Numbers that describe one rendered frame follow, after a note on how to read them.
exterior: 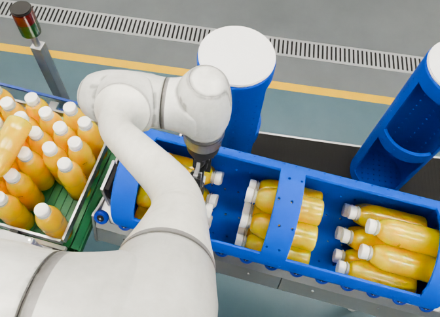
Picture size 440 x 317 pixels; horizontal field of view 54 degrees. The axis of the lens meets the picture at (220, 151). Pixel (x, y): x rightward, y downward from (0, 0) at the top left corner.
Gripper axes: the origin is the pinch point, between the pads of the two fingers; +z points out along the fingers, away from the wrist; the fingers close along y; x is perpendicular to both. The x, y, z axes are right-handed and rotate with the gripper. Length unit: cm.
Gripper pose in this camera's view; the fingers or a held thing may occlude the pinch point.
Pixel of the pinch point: (201, 177)
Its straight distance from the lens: 113.4
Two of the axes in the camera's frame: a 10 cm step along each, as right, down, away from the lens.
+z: -0.6, 4.7, 8.8
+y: 2.5, -8.5, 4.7
